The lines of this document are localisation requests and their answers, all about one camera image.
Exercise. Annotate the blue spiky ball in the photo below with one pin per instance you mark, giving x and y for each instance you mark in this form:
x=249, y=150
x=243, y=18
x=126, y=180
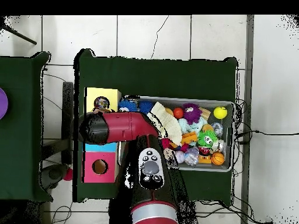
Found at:
x=127, y=105
x=146, y=106

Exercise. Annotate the polka dot cloth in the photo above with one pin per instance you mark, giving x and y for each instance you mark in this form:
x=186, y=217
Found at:
x=101, y=102

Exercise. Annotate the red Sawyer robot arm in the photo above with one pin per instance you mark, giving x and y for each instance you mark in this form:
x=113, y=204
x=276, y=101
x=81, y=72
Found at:
x=126, y=127

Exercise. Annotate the wooden three-hole box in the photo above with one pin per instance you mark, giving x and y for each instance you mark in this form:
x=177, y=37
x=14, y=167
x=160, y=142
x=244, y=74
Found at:
x=111, y=176

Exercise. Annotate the shallow silver mesh bin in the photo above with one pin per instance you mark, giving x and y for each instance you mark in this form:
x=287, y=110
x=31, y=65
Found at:
x=210, y=166

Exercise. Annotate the cream knitted cloth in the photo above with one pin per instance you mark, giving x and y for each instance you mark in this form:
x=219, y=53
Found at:
x=168, y=123

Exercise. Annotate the small orange-red ball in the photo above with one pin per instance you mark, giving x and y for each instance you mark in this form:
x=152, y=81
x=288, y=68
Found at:
x=178, y=113

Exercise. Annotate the purple spiky monster toy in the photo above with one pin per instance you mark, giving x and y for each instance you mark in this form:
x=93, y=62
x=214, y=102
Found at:
x=192, y=113

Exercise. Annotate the small baseball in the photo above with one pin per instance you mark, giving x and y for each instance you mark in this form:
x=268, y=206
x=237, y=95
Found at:
x=179, y=156

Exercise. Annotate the dark green tablecloth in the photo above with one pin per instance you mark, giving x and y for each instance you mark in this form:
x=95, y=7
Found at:
x=163, y=77
x=21, y=77

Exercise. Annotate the green spiky toy with eyes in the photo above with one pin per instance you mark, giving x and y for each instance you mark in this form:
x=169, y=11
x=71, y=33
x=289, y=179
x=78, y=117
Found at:
x=203, y=137

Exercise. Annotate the yellow ball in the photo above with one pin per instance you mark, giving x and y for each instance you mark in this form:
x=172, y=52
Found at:
x=220, y=112

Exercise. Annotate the orange toy basketball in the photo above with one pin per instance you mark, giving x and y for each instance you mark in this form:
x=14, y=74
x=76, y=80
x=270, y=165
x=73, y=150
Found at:
x=218, y=158

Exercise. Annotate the small red ball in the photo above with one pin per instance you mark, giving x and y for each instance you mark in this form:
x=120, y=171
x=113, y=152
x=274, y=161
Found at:
x=68, y=175

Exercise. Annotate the grey rounded base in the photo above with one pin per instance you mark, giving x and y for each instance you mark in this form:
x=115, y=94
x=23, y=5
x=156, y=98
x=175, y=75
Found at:
x=55, y=173

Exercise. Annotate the purple bowl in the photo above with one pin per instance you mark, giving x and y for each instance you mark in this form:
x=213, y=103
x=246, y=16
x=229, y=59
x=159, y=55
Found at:
x=2, y=103

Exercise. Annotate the black tripod leg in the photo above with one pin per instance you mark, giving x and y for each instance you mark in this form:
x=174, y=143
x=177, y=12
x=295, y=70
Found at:
x=21, y=36

